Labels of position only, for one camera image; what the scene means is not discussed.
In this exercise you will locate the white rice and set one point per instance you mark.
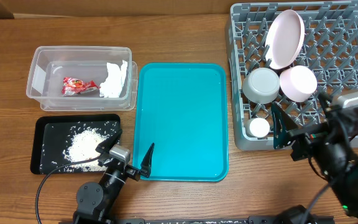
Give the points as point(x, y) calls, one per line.
point(64, 144)

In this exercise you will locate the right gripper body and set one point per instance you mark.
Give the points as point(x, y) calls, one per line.
point(306, 139)

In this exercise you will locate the large white plate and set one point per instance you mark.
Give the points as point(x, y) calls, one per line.
point(285, 38)

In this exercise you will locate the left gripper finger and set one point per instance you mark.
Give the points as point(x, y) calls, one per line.
point(146, 165)
point(106, 145)

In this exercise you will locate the teal serving tray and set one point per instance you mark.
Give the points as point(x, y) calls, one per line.
point(182, 112)

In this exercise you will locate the black tray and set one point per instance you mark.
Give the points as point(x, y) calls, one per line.
point(43, 121)

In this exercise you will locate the white napkin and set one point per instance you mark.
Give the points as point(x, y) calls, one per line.
point(114, 83)

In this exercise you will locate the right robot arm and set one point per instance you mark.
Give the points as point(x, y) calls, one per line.
point(327, 147)

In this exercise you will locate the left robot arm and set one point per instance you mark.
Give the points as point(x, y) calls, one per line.
point(95, 199)

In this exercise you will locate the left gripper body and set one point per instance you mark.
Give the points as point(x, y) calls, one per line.
point(132, 172)

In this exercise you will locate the clear plastic bin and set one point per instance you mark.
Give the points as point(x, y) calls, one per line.
point(52, 64)

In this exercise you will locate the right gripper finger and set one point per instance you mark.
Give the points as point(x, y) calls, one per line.
point(325, 101)
point(282, 124)

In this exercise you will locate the red sauce packet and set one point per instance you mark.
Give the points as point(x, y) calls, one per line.
point(74, 86)

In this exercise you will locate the grey dish rack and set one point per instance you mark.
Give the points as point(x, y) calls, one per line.
point(330, 50)

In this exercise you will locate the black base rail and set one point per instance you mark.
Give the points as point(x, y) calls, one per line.
point(249, 220)

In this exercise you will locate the small white cup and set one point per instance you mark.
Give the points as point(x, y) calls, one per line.
point(257, 127)

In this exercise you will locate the grey bowl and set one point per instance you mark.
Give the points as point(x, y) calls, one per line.
point(261, 86)

